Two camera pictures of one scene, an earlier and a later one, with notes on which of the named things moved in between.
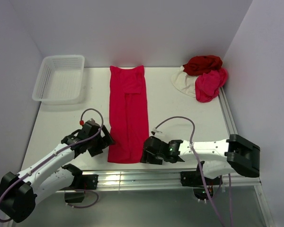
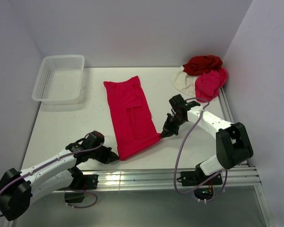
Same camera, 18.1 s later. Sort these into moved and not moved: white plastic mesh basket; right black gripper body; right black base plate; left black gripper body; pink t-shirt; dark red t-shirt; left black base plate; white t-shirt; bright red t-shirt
Moved: bright red t-shirt; right black gripper body; left black gripper body
Not moved: dark red t-shirt; white plastic mesh basket; left black base plate; white t-shirt; pink t-shirt; right black base plate
